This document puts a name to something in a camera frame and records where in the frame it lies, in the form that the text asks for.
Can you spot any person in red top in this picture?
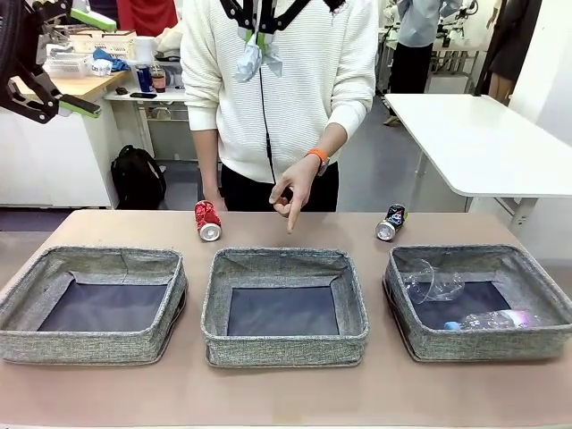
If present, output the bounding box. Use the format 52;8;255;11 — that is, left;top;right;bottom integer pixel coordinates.
116;0;181;38

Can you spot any person in white sweater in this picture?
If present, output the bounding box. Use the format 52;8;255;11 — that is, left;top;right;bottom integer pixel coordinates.
180;0;381;214

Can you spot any clear plastic bottle pink label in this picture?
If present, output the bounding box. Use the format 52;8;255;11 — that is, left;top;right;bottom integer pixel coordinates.
442;307;543;332

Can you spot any white folding table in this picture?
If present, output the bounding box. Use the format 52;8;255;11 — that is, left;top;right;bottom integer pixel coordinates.
383;92;572;238

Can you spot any black backpack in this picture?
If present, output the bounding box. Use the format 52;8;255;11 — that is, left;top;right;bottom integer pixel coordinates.
110;144;168;210

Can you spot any crushed dark blue soda can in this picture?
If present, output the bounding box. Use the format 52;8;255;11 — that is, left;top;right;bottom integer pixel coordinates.
374;204;409;242

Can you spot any black cord on sweater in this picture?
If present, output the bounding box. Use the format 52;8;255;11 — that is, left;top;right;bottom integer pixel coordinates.
256;44;277;184

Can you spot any person in light blue shirt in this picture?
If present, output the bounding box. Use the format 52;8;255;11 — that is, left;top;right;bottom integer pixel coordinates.
391;0;462;127

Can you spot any grey fabric basket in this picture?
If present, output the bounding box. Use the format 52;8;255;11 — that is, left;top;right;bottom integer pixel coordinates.
0;245;188;366
200;248;371;369
383;243;572;364

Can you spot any white paper roll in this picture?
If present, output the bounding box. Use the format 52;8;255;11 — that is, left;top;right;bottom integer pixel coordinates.
133;36;160;64

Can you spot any orange wristband watch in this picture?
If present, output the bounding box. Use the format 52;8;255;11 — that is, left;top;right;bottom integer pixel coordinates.
305;147;332;177

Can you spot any person's left forearm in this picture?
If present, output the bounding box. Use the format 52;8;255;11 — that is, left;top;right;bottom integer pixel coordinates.
312;119;350;158

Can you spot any blue cloth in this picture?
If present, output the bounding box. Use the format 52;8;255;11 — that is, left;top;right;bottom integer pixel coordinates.
91;47;131;75

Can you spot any low white desk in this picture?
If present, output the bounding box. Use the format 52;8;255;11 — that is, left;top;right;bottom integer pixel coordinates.
105;86;194;163

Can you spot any cola drink cup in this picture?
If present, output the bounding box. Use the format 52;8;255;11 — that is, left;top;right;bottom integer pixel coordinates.
151;64;168;93

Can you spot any clear plastic cup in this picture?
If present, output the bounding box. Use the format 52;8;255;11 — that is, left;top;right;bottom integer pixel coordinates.
400;258;467;306

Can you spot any white paper ball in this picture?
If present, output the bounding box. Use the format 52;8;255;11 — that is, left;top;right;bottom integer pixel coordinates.
235;32;285;84

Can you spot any person's right forearm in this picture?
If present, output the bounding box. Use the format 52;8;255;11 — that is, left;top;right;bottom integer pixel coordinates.
191;128;225;200

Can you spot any person in dark coat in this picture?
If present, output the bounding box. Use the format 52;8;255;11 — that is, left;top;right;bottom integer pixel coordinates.
480;0;544;106

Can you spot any person's right hand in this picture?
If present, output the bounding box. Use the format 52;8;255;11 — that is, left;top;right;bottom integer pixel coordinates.
203;191;228;212

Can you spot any person's left hand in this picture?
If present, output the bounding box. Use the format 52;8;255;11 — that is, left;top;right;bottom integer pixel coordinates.
268;156;324;235

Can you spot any white plastic mesh basket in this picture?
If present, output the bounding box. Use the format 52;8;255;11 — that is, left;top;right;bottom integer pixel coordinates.
44;52;93;80

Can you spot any crushed red soda can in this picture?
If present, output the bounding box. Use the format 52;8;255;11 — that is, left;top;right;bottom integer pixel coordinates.
194;200;223;243

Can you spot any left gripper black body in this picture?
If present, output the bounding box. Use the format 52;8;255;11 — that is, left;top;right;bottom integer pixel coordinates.
0;0;46;106

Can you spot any blue drink can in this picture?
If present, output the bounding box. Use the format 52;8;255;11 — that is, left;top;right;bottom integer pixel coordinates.
135;63;154;93

